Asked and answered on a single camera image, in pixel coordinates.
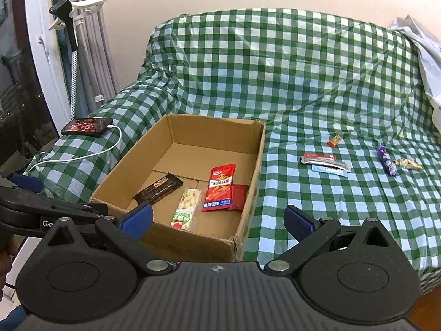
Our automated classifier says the purple candy packet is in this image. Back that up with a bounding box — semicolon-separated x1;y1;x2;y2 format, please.
376;145;397;176

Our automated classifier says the gold wrapped candy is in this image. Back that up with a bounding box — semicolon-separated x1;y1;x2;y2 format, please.
394;158;423;170

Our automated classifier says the white printed cloth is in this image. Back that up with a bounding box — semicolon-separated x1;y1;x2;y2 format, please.
389;15;441;129

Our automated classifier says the white curved frame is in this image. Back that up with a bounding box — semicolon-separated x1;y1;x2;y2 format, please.
21;0;74;125

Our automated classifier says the cardboard box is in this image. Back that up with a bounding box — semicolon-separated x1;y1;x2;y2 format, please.
90;113;267;263

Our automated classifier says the green checked cloth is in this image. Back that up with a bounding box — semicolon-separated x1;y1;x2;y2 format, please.
22;7;441;295

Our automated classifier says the grey curtain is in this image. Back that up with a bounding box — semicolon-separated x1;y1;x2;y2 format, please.
71;0;119;116

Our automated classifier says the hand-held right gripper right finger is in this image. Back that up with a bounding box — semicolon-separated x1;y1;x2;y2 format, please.
263;205;401;278

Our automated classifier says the silver snack packet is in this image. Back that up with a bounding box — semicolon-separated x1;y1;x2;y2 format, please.
300;156;352;173

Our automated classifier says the garment steamer with braided hose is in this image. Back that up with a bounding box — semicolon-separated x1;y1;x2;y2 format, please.
48;0;80;122

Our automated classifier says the white charging cable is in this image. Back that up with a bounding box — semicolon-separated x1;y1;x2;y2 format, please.
26;124;123;173

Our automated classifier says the large red spicy snack packet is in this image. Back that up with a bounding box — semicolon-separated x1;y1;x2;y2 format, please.
201;163;238;212

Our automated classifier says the clear peanut packet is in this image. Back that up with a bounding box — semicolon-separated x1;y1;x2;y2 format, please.
170;188;204;232

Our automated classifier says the black smartphone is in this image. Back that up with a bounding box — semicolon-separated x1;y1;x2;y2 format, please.
61;117;114;138

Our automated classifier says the flat red snack packet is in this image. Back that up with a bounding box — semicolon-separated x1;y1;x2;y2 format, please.
303;153;336;162

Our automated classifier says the small plain red packet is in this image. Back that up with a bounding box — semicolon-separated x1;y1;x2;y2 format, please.
227;184;250;212

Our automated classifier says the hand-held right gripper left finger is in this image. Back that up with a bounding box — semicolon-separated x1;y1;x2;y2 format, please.
37;204;177;278

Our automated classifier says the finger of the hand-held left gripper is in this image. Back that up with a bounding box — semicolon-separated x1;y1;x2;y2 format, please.
7;174;44;194
52;201;109;218

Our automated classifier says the light blue stick packet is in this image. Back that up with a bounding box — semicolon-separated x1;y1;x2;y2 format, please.
312;165;348;177

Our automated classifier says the dark brown snack packet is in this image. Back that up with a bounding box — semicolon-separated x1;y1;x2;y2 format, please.
133;172;184;205

